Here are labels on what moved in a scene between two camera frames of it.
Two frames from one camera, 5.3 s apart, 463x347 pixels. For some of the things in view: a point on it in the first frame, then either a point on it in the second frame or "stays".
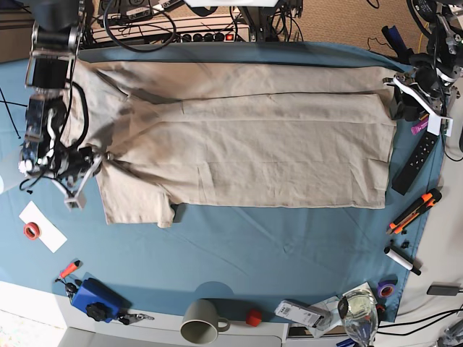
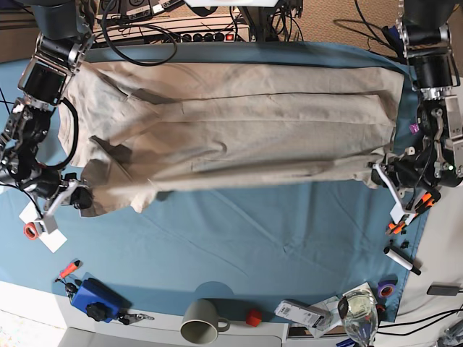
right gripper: x=407 y=107 -> x=400 y=212
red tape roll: x=31 y=230 stays
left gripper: x=80 y=161 -> x=48 y=223
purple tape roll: x=386 y=290 stays
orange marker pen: x=70 y=268 stays
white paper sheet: x=49 y=235 stays
